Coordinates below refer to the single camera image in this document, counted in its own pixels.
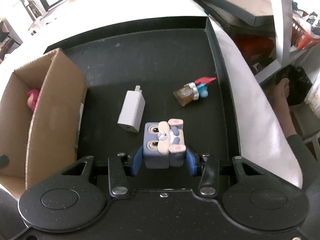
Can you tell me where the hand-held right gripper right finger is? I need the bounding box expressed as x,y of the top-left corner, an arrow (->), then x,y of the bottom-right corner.
185,150 -> 267,198

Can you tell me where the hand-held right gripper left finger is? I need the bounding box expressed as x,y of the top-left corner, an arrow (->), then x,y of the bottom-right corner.
61,147 -> 145,198

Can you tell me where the grey cube rabbit figurine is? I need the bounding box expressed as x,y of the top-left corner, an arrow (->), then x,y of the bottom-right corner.
144,118 -> 187,169

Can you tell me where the brown cardboard box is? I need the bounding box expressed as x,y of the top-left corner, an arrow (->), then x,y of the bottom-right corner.
0,48 -> 88,200

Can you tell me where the black shallow tray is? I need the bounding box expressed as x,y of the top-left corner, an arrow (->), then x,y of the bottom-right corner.
42,14 -> 242,178

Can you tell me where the pink toy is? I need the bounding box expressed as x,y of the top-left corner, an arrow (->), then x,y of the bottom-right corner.
27,88 -> 40,111

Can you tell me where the blue figurine with red hat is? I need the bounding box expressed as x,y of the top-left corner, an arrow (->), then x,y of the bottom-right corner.
173,76 -> 217,107

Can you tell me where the person's leg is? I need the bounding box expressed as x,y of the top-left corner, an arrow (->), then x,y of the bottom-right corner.
266,78 -> 320,178

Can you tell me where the black bag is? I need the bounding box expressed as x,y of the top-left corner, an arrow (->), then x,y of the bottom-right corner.
275,65 -> 313,107

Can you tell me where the orange plastic basket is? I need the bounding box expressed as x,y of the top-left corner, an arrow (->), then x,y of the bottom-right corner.
291,7 -> 320,50

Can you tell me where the white wall charger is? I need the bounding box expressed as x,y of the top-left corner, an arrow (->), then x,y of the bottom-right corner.
117,85 -> 146,133

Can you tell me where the black frame with brown board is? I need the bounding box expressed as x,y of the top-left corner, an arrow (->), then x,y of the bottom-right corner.
182,0 -> 275,28

